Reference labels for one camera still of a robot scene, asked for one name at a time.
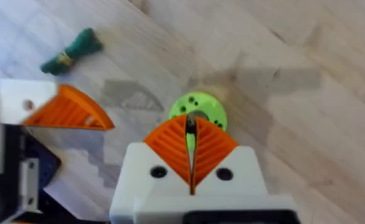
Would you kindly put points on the green vegetable toy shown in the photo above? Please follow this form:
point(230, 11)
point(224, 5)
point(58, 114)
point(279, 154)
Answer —
point(73, 51)

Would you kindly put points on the small metal screw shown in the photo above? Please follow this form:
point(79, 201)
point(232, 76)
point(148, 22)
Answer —
point(191, 126)

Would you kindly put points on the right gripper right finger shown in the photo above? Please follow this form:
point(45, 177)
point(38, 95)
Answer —
point(219, 155)

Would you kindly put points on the green disc with holes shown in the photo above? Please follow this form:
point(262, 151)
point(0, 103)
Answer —
point(201, 101)

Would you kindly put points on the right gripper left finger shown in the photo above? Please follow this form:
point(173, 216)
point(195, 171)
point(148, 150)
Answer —
point(163, 149)

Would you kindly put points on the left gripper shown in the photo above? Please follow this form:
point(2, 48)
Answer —
point(8, 155)

